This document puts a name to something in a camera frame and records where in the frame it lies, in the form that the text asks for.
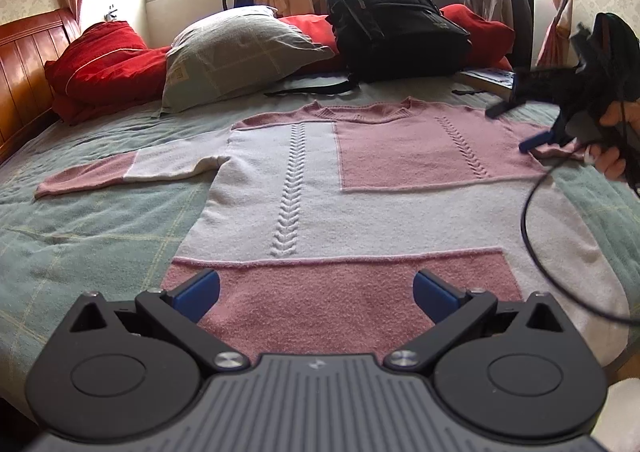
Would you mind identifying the wooden headboard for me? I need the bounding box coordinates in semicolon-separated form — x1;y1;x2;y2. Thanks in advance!
0;7;83;163

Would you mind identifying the black backpack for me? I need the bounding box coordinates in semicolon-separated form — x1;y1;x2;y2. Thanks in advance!
264;0;473;97

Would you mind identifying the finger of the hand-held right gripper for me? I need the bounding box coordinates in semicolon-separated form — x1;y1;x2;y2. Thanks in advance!
518;129;568;155
485;79;533;121

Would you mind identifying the white blue paperback book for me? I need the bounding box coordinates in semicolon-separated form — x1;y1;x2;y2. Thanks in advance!
460;67;518;100

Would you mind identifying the grey green plaid pillow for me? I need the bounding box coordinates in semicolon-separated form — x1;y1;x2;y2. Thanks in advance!
152;5;337;119

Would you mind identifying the person's right hand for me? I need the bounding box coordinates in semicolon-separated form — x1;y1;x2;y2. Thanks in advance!
585;99;640;181

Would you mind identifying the pink and white sweater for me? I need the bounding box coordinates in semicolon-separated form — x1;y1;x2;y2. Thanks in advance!
35;99;631;368

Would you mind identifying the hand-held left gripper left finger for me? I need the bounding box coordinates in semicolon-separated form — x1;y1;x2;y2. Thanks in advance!
70;268;251;374

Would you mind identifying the red piped pillow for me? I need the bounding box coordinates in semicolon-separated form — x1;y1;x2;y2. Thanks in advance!
44;21;173;125

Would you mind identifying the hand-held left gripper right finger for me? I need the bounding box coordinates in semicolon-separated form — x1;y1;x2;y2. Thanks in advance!
384;270;568;374

